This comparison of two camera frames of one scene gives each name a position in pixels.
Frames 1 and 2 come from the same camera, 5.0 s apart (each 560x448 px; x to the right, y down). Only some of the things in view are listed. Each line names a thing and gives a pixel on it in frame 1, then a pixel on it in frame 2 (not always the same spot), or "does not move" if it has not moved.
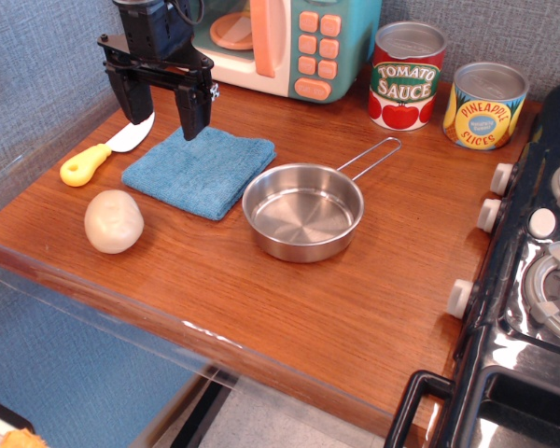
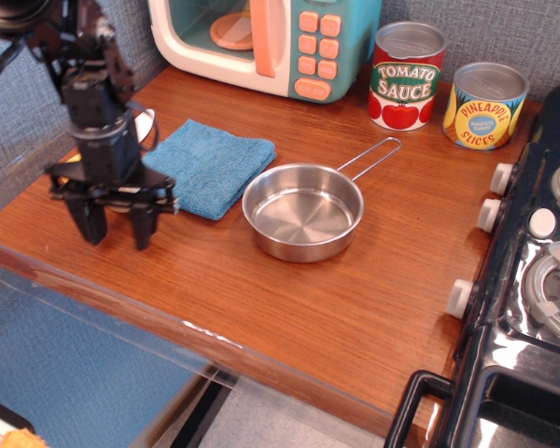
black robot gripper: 158,47 → 110,171
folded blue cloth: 211,175 does not move
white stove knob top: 501,177 does not move
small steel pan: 306,213 does not move
